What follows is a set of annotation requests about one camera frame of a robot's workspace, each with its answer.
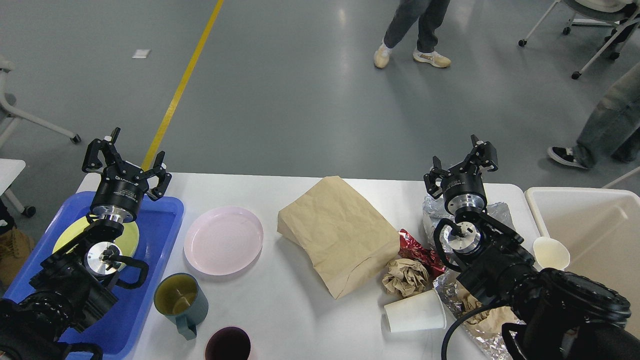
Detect pink mug dark inside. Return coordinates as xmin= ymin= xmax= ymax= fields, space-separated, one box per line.
xmin=204 ymin=326 xmax=252 ymax=360

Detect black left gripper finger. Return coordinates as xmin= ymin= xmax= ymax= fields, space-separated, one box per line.
xmin=135 ymin=151 xmax=172 ymax=201
xmin=82 ymin=127 xmax=126 ymax=174

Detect seated person leg right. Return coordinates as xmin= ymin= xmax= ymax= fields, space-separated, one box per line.
xmin=547 ymin=63 xmax=640 ymax=170

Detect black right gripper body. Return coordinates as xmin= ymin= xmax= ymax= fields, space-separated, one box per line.
xmin=440 ymin=164 xmax=488 ymax=217

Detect white plastic spoon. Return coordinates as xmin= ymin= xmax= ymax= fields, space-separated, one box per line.
xmin=532 ymin=236 xmax=570 ymax=271

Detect crumpled aluminium foil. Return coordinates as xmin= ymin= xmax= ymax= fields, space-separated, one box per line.
xmin=422 ymin=194 xmax=512 ymax=360

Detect white paper cup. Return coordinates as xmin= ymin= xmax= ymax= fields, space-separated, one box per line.
xmin=383 ymin=289 xmax=447 ymax=333

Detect white side table left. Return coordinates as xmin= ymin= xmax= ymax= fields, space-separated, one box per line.
xmin=0 ymin=158 xmax=37 ymax=218

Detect pink plate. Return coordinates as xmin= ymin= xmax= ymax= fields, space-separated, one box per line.
xmin=183 ymin=206 xmax=265 ymax=276

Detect brown boot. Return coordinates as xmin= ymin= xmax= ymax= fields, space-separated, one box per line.
xmin=0 ymin=225 xmax=35 ymax=289

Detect beige plastic bin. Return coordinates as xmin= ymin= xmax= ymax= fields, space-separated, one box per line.
xmin=525 ymin=187 xmax=640 ymax=337

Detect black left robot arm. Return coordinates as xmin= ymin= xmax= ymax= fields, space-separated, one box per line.
xmin=0 ymin=127 xmax=172 ymax=360

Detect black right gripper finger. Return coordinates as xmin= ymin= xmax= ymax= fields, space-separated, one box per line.
xmin=423 ymin=156 xmax=450 ymax=199
xmin=461 ymin=134 xmax=499 ymax=174

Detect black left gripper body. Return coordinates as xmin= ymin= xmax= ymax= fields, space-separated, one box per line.
xmin=90 ymin=161 xmax=149 ymax=223

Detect walking person legs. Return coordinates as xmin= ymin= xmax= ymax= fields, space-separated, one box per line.
xmin=373 ymin=0 xmax=452 ymax=70

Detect yellow plate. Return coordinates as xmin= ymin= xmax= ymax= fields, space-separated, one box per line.
xmin=52 ymin=217 xmax=140 ymax=277

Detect red foil wrapper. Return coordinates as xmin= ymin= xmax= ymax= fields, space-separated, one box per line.
xmin=398 ymin=228 xmax=446 ymax=279

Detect white chair base left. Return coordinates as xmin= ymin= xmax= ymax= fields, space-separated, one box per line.
xmin=0 ymin=55 xmax=82 ymax=147

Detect white office chair right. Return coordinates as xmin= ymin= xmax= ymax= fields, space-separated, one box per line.
xmin=518 ymin=0 xmax=639 ymax=80

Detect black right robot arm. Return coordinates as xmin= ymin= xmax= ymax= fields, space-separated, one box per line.
xmin=423 ymin=135 xmax=640 ymax=360

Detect blue plastic tray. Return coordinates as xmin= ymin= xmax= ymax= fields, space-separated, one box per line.
xmin=2 ymin=191 xmax=185 ymax=360

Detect teal mug yellow inside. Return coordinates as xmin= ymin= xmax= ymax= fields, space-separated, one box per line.
xmin=153 ymin=272 xmax=210 ymax=341

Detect crumpled brown paper ball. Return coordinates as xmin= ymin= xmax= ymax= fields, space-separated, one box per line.
xmin=381 ymin=259 xmax=434 ymax=299

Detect brown paper bag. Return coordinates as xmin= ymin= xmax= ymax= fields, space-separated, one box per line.
xmin=277 ymin=176 xmax=400 ymax=299

